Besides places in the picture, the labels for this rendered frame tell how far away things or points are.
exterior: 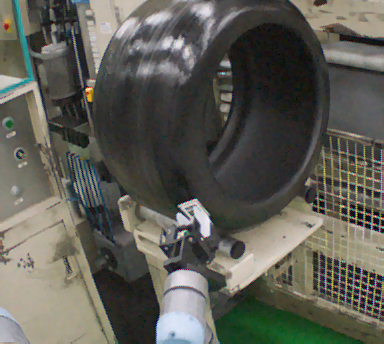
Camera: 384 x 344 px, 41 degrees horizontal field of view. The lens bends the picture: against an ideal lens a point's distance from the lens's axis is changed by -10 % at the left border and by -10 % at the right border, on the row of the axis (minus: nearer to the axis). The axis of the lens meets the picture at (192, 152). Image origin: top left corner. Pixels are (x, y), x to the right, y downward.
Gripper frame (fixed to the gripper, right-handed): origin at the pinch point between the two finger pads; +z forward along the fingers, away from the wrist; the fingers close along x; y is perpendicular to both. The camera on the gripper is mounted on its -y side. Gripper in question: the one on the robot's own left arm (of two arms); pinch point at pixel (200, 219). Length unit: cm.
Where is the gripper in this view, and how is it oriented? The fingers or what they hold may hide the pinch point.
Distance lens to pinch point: 112.3
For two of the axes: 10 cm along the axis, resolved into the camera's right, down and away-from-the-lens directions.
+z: 0.8, -5.4, 8.4
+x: -8.6, 3.8, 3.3
